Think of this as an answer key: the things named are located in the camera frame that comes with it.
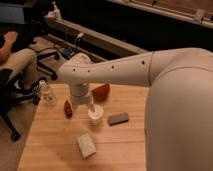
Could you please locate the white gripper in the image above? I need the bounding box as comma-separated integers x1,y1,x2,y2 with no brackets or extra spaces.
69,83,95,113

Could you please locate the dark grey eraser block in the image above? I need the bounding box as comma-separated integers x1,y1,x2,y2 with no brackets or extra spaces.
108,113,129,126

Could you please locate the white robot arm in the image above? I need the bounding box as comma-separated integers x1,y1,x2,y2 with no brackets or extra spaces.
58,48,213,171

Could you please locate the seated person's hand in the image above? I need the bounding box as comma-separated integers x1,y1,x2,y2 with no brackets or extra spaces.
4,31,18,44

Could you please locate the white paper cup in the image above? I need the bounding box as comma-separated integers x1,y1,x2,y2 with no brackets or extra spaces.
88,104,104,125

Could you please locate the red bowl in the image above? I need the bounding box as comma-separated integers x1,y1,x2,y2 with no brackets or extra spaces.
92,84,110,102

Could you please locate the small red-brown bottle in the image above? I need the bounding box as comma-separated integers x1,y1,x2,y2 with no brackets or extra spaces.
64,100,73,118

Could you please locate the white sponge block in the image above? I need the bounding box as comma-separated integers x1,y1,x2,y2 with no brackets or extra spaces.
77,133,96,158

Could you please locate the clear plastic water bottle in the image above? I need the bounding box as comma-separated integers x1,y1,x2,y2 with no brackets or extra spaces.
39,80,57,106

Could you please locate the seated person's beige leg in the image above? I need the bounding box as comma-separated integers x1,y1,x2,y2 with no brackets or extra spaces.
0,48,38,89

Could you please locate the black office chair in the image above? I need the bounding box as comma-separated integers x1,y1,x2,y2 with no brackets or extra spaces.
0,69,40,142

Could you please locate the white spray bottle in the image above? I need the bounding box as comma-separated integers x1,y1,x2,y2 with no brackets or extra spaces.
52,1,62,20

